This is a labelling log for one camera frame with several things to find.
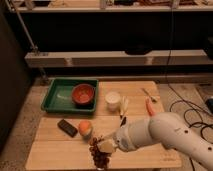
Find dark grape bunch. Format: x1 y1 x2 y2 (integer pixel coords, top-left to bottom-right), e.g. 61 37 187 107
89 137 109 171

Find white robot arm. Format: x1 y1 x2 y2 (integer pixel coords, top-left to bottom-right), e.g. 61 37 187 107
98 112 213 171

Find white plastic cup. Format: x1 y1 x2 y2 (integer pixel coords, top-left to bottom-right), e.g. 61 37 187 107
105 91 121 111

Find orange peach fruit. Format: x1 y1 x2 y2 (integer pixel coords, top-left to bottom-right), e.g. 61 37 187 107
78 120 92 137

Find black rectangular block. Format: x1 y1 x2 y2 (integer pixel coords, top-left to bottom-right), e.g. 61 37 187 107
57 119 78 137

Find orange carrot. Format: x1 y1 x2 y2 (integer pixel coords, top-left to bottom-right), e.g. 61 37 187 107
145 99 155 116

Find red bowl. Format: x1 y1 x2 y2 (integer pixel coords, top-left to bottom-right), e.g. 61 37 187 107
71 83 95 106

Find green plastic tray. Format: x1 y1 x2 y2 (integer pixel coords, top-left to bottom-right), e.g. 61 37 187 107
41 78 99 114

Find metal diagonal rod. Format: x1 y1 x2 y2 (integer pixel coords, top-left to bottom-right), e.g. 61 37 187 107
7 0 49 84

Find white shelf beam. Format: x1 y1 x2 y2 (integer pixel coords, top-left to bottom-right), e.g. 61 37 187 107
25 50 213 68

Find black cables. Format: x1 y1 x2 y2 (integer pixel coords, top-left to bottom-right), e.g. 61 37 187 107
165 0 213 171

